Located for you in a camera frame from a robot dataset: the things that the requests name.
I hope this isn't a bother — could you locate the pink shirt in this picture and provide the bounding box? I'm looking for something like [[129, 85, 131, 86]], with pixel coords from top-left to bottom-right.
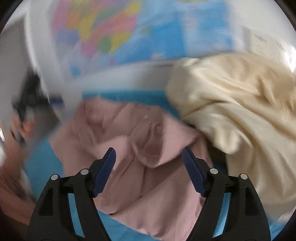
[[50, 98, 212, 240]]

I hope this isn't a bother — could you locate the left forearm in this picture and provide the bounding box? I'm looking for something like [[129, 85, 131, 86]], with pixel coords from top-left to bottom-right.
[[1, 125, 35, 225]]

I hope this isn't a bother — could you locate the left hand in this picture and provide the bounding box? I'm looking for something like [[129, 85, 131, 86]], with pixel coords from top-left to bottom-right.
[[10, 115, 36, 146]]

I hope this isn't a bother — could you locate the blue floral bed sheet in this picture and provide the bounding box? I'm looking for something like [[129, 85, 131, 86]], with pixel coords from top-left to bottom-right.
[[25, 90, 285, 240]]

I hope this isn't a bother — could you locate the cream garment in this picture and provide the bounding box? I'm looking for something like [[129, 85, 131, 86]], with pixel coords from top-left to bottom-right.
[[166, 54, 295, 222]]

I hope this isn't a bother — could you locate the colourful wall map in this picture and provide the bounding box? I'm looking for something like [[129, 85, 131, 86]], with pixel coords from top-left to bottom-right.
[[49, 1, 233, 80]]

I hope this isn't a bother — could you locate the white wall socket panel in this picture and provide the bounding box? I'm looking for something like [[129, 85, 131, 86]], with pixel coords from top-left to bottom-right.
[[243, 27, 289, 62]]

